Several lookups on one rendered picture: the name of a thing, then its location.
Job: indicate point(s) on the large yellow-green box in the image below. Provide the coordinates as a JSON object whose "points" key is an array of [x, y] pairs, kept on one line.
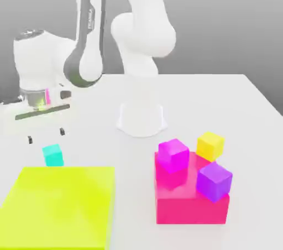
{"points": [[57, 205]]}

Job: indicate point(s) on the small magenta cube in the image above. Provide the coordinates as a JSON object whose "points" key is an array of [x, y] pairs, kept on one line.
{"points": [[173, 154]]}

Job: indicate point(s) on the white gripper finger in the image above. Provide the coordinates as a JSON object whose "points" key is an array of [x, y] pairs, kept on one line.
{"points": [[29, 139], [62, 131]]}

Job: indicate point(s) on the small yellow cube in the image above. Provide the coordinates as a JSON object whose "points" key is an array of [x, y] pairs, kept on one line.
{"points": [[210, 145]]}

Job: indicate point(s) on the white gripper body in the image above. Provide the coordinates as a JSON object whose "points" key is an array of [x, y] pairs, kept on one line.
{"points": [[42, 121]]}

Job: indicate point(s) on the small cyan cube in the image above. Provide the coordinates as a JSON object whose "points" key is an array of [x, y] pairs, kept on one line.
{"points": [[53, 154]]}

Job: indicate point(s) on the large pink box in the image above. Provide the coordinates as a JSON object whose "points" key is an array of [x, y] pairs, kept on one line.
{"points": [[190, 210]]}

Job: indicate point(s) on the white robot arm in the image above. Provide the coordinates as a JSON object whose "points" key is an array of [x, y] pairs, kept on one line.
{"points": [[141, 39]]}

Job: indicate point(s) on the small purple cube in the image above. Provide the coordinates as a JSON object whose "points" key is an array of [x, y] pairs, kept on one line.
{"points": [[214, 181]]}

